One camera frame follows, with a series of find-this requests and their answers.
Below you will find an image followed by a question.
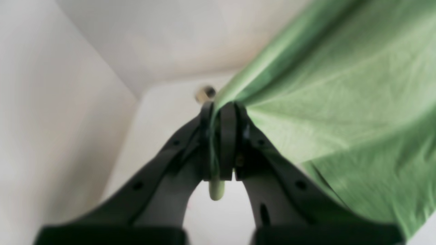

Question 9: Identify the left gripper black right finger shirt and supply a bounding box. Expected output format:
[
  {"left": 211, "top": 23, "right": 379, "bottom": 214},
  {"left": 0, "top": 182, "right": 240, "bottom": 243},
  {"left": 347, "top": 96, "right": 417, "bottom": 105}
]
[{"left": 218, "top": 102, "right": 405, "bottom": 245}]

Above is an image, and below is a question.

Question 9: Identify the right table grommet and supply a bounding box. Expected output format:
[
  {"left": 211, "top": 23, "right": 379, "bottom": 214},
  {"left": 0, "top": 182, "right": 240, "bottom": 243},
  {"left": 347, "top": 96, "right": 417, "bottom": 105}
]
[{"left": 194, "top": 86, "right": 217, "bottom": 104}]

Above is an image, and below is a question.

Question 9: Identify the left gripper black left finger side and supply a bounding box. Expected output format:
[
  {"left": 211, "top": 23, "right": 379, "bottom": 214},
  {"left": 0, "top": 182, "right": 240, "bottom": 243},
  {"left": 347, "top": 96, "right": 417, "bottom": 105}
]
[{"left": 35, "top": 102, "right": 213, "bottom": 245}]

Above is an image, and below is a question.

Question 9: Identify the green polo T-shirt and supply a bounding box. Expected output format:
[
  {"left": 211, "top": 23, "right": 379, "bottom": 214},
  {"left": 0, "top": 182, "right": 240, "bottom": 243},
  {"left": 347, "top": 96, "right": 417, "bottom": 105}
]
[{"left": 215, "top": 0, "right": 436, "bottom": 241}]

